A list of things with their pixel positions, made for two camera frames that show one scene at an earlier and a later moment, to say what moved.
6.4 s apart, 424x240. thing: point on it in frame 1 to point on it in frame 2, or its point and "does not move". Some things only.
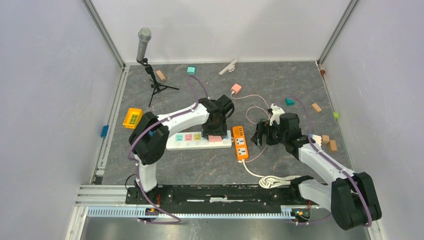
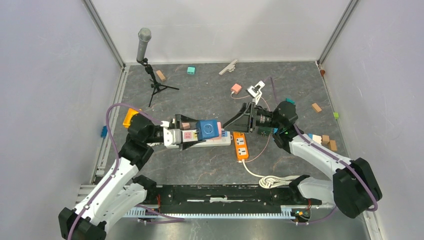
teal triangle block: x=289 y=102 does not move
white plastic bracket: x=230 y=68 does not move
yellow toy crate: x=132 y=118 does not move
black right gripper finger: x=257 y=138 to x=243 y=120
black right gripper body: x=274 y=134 to x=263 y=118
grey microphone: x=144 y=35 does not move
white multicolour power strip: x=194 y=140 does not move
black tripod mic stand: x=157 y=85 does not move
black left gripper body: x=218 y=128 to x=172 y=122
